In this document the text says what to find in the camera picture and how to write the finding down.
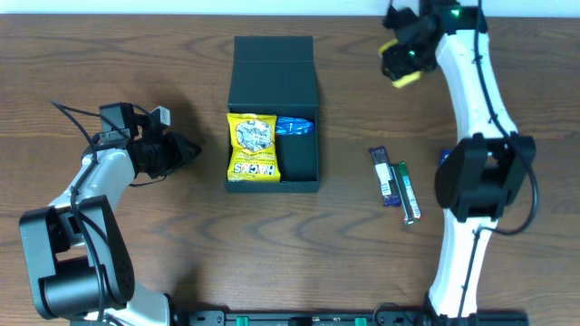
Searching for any yellow gum container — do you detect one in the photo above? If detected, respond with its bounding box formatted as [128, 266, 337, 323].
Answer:
[379, 39, 422, 88]

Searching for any yellow Hacks candy bag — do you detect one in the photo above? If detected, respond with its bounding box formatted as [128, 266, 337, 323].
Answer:
[227, 113, 281, 183]

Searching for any black gift box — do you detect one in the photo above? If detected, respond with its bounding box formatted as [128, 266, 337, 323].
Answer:
[225, 36, 320, 193]

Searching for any blue snack bar wrapper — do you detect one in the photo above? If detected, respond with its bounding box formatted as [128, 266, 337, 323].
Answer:
[275, 116, 314, 136]

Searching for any blue Eclipse gum pack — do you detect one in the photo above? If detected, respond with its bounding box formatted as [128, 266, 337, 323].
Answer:
[438, 149, 452, 167]

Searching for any dark blue gum stick pack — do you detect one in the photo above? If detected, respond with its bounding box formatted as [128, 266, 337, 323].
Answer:
[369, 147, 401, 206]

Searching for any green gum stick pack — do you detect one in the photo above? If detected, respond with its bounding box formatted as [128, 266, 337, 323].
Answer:
[394, 161, 422, 225]

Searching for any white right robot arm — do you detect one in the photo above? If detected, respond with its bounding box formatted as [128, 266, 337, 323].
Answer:
[374, 1, 539, 325]

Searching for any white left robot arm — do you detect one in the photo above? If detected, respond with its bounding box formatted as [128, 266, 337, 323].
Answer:
[19, 132, 201, 325]

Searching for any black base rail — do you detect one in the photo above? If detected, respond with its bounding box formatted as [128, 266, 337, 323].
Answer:
[172, 309, 529, 326]

